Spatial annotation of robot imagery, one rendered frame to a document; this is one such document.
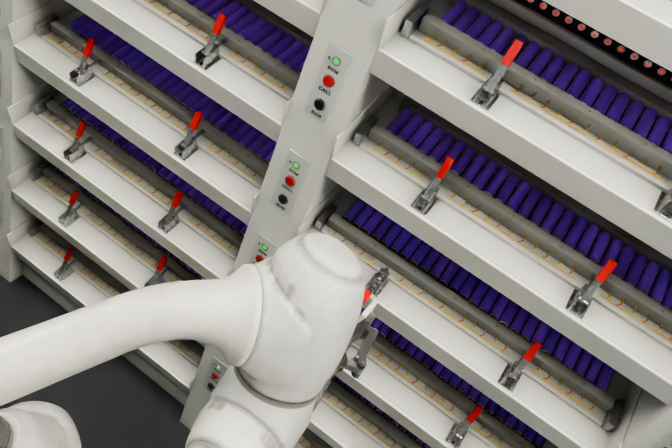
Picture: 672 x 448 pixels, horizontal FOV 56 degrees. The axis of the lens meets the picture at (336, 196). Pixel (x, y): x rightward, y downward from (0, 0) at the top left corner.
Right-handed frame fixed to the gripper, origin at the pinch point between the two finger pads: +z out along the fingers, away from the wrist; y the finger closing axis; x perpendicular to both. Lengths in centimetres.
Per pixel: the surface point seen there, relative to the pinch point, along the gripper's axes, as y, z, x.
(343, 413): 7.2, 22.2, -37.5
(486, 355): 21.5, 11.0, -0.1
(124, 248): -55, 22, -38
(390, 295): 2.8, 10.0, -0.7
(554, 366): 31.4, 13.6, 4.1
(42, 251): -79, 26, -58
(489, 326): 19.3, 13.1, 3.7
